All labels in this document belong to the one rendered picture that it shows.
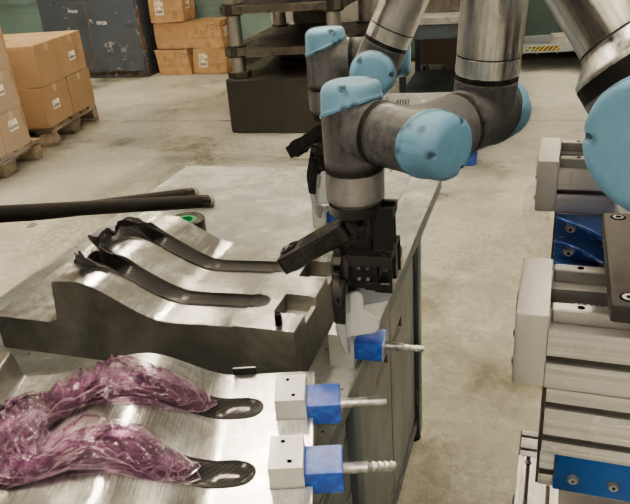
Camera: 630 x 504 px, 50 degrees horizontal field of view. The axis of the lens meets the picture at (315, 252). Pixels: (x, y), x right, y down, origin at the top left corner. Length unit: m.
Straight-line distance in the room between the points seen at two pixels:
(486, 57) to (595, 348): 0.34
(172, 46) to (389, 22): 6.79
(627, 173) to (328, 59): 0.80
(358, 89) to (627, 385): 0.43
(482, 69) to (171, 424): 0.53
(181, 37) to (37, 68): 2.63
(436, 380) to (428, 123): 1.64
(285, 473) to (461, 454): 1.35
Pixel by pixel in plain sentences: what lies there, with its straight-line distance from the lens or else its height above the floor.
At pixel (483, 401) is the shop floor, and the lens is 2.23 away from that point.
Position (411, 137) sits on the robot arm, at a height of 1.16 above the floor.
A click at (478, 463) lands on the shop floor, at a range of 2.02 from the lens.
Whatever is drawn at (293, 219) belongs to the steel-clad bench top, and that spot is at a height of 0.80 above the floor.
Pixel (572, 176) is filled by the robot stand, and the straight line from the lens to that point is 1.20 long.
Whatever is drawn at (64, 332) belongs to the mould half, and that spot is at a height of 0.84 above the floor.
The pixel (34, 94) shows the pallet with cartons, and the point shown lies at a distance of 5.56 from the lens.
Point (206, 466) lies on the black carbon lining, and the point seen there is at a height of 0.85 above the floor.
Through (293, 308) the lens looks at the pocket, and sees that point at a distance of 1.00.
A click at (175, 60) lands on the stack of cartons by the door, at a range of 7.87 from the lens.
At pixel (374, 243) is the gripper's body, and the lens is 0.88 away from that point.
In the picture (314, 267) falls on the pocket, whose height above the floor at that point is 0.88.
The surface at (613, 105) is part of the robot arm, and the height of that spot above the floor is 1.23.
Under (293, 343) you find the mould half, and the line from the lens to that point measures 0.91.
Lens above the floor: 1.37
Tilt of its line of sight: 26 degrees down
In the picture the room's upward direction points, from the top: 5 degrees counter-clockwise
